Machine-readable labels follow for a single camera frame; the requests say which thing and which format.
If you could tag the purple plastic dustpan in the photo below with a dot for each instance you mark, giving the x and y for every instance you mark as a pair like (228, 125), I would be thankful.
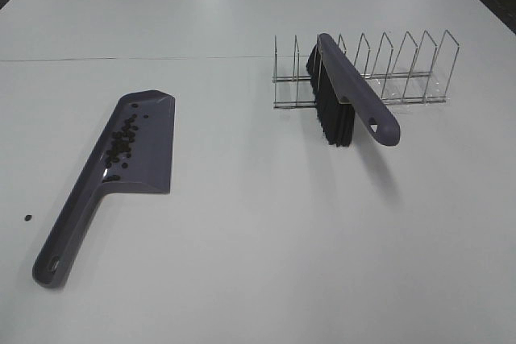
(57, 255)

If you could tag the metal wire rack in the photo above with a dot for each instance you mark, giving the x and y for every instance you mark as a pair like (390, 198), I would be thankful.
(411, 71)

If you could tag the pile of coffee beans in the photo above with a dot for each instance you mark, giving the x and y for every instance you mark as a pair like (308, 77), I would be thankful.
(125, 156)

